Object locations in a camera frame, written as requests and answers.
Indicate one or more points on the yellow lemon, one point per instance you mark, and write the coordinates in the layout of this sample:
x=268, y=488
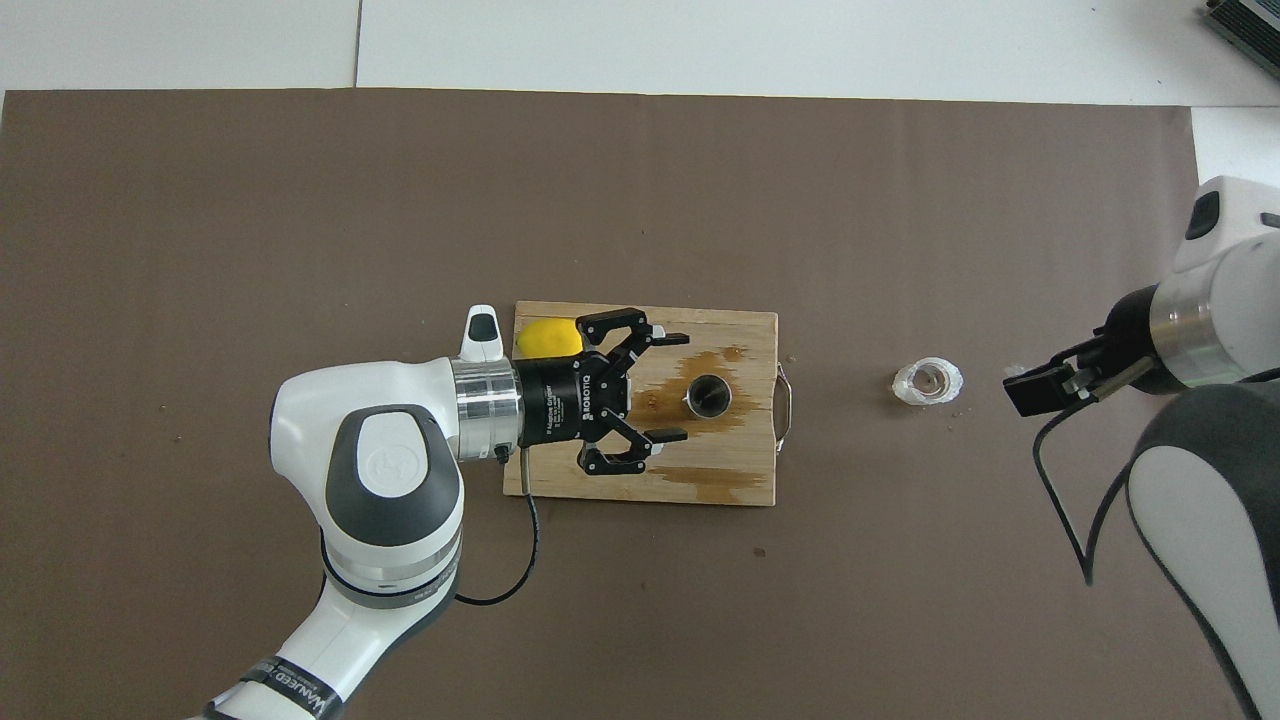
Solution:
x=545, y=338

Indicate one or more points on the steel double jigger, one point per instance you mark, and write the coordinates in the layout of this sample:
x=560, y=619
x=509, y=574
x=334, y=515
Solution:
x=708, y=396

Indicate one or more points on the brown paper table mat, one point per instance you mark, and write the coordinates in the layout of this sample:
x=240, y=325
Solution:
x=640, y=200

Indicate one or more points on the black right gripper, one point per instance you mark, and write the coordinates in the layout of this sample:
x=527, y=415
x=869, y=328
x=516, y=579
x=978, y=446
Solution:
x=1130, y=340

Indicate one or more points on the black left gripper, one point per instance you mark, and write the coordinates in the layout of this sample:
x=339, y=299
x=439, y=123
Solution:
x=570, y=400

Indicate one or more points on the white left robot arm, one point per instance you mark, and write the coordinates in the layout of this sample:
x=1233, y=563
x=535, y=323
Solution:
x=390, y=480

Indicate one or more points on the dark ribbed metal device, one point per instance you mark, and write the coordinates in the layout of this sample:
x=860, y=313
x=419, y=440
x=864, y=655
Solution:
x=1250, y=20

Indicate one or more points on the wooden cutting board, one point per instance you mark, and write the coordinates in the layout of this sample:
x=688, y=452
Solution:
x=740, y=330

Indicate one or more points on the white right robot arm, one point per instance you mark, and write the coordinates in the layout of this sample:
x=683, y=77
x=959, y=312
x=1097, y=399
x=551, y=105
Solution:
x=1200, y=540

